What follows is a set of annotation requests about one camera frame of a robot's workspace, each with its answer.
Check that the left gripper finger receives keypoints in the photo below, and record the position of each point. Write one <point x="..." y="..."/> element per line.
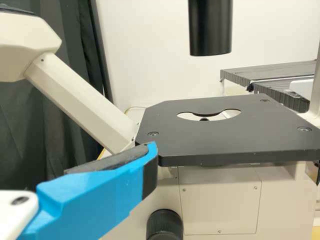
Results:
<point x="95" y="197"/>

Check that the cream microscope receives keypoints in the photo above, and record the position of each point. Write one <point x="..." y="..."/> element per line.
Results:
<point x="225" y="200"/>

